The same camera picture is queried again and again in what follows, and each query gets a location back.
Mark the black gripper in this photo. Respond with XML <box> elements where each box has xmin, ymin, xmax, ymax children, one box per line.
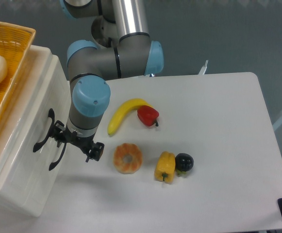
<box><xmin>52</xmin><ymin>120</ymin><xmax>104</xmax><ymax>163</ymax></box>

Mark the white drawer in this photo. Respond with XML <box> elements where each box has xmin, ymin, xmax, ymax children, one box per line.
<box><xmin>0</xmin><ymin>51</ymin><xmax>70</xmax><ymax>189</ymax></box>

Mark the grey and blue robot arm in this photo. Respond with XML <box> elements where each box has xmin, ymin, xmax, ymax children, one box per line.
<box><xmin>59</xmin><ymin>0</ymin><xmax>164</xmax><ymax>161</ymax></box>

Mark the white drawer cabinet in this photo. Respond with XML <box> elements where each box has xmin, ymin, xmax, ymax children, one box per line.
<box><xmin>0</xmin><ymin>46</ymin><xmax>71</xmax><ymax>216</ymax></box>

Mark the orange glazed donut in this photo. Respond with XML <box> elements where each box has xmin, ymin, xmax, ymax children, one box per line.
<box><xmin>113</xmin><ymin>143</ymin><xmax>143</xmax><ymax>174</ymax></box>

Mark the yellow banana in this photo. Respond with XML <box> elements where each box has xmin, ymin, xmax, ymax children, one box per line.
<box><xmin>107</xmin><ymin>98</ymin><xmax>152</xmax><ymax>136</ymax></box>

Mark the red bell pepper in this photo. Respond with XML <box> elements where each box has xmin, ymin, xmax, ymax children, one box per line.
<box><xmin>137</xmin><ymin>105</ymin><xmax>159</xmax><ymax>127</ymax></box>

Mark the yellow bell pepper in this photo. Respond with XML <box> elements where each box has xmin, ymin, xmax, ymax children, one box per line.
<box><xmin>154</xmin><ymin>151</ymin><xmax>176</xmax><ymax>184</ymax></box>

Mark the black round fruit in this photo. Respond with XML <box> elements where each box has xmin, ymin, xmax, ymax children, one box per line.
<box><xmin>175</xmin><ymin>153</ymin><xmax>194</xmax><ymax>175</ymax></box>

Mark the orange wicker basket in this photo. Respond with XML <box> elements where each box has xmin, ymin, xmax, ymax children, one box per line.
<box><xmin>0</xmin><ymin>21</ymin><xmax>36</xmax><ymax>119</ymax></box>

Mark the black lower drawer handle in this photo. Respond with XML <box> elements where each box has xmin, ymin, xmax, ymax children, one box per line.
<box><xmin>49</xmin><ymin>143</ymin><xmax>66</xmax><ymax>171</ymax></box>

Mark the white bracket right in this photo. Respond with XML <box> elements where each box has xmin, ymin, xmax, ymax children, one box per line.
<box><xmin>198</xmin><ymin>60</ymin><xmax>209</xmax><ymax>75</ymax></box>

